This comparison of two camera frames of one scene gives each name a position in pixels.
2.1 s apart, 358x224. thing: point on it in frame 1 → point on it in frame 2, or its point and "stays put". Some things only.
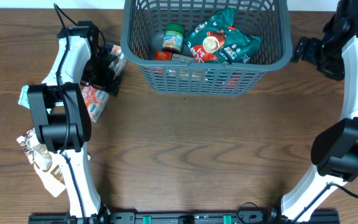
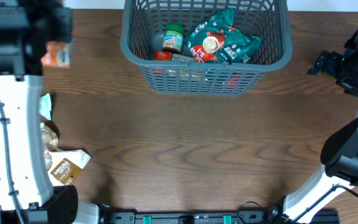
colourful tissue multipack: x=96 y=99 → x=58 y=54
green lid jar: x=173 y=38 stays put
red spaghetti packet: x=163 y=55 stays put
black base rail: x=181 y=217 stays put
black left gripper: x=99 y=81 → x=69 y=19
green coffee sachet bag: x=217 y=41 stays put
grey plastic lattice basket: x=143 y=24 stays put
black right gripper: x=335 y=71 → x=353 y=86
